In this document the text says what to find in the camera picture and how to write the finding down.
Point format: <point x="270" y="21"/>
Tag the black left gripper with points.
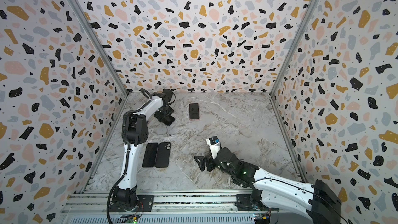
<point x="170" y="111"/>

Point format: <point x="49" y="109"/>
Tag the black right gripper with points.
<point x="210" y="163"/>

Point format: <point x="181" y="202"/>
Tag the purple phone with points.
<point x="150" y="155"/>

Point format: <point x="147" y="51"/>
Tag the black phone case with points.
<point x="163" y="155"/>

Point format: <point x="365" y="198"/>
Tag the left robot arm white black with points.
<point x="134" y="134"/>

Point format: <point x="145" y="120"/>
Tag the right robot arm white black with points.
<point x="316" y="202"/>

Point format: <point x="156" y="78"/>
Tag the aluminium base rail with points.
<point x="177" y="207"/>

